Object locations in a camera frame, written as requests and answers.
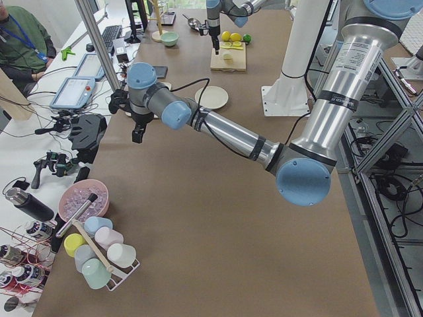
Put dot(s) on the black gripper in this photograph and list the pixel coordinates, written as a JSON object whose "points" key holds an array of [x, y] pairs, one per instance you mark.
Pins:
{"points": [[214, 32], [141, 118]]}

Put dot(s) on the white steamed bun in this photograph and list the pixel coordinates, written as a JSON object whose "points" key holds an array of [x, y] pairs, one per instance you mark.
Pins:
{"points": [[227, 57]]}

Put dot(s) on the round cream plate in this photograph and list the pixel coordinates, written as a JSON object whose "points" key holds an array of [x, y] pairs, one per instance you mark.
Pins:
{"points": [[212, 97]]}

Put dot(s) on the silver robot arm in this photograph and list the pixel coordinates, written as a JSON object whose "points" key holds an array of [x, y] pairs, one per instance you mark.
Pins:
{"points": [[301, 166], [239, 16]]}

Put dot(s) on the lower whole yellow lemon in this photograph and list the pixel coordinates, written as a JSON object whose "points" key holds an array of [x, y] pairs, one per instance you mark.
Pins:
{"points": [[226, 36]]}

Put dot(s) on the whole yellow lemon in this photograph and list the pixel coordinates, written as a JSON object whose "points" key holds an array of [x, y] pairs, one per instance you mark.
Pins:
{"points": [[235, 37], [226, 36]]}

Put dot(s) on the upper whole yellow lemon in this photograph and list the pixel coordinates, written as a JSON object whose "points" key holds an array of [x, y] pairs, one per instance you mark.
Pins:
{"points": [[235, 37]]}

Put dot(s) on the yellow plastic knife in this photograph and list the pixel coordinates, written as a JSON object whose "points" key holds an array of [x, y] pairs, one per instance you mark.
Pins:
{"points": [[232, 47]]}

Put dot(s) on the wooden cutting board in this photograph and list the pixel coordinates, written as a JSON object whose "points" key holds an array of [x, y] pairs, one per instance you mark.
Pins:
{"points": [[239, 60]]}

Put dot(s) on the green lime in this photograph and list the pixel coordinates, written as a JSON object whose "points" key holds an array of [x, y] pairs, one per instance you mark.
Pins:
{"points": [[247, 39]]}

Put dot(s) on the metal ice scoop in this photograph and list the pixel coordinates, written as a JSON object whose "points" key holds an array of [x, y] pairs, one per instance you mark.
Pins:
{"points": [[193, 23]]}

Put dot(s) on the mint green bowl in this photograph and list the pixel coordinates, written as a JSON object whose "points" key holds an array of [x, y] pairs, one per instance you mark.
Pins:
{"points": [[169, 39]]}

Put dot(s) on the wooden glass drying stand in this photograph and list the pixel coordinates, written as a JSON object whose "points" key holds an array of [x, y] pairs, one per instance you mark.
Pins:
{"points": [[157, 10]]}

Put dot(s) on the lower blue teach pendant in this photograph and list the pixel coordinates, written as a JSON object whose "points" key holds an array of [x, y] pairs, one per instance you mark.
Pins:
{"points": [[74, 93]]}

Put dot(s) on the blue teach pendant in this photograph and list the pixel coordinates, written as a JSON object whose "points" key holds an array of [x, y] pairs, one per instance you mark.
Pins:
{"points": [[90, 66], [74, 93]]}

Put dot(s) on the upper blue teach pendant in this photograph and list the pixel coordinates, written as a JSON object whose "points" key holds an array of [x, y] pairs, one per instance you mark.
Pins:
{"points": [[90, 66]]}

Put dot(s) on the metal muddler in bowl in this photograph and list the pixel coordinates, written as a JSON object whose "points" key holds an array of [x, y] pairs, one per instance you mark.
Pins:
{"points": [[92, 198]]}

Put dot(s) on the pink bowl with ice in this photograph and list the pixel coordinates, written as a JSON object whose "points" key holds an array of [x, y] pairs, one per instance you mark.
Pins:
{"points": [[79, 193]]}

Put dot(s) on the black keyboard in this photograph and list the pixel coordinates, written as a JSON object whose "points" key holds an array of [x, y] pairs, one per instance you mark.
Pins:
{"points": [[110, 34]]}

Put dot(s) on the blue cup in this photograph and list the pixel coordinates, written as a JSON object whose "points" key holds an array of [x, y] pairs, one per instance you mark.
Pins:
{"points": [[92, 224]]}

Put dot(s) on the pink cup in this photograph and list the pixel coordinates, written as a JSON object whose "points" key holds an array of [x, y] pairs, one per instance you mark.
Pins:
{"points": [[105, 237]]}

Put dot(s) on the white cup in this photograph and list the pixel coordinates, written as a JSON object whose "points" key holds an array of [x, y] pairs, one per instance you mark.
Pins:
{"points": [[123, 255]]}

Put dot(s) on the yellow cup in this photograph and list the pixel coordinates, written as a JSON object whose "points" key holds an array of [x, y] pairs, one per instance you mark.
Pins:
{"points": [[72, 242]]}

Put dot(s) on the grey cup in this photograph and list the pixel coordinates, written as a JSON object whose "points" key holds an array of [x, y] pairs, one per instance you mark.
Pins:
{"points": [[82, 255]]}

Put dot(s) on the black thermos bottle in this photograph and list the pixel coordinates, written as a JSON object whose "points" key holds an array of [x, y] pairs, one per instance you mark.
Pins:
{"points": [[29, 204]]}

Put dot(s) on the person in green sweater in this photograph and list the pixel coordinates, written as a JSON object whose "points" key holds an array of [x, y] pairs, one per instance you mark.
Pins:
{"points": [[27, 49]]}

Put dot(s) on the white cup rack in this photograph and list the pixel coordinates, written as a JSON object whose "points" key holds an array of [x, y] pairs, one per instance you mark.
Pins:
{"points": [[118, 274]]}

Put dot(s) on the mint cup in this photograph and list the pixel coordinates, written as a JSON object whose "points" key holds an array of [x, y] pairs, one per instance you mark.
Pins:
{"points": [[95, 273]]}

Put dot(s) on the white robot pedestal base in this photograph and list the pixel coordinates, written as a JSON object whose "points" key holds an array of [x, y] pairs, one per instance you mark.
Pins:
{"points": [[288, 95]]}

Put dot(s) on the aluminium frame post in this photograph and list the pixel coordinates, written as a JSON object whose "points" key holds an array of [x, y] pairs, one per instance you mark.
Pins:
{"points": [[96, 38]]}

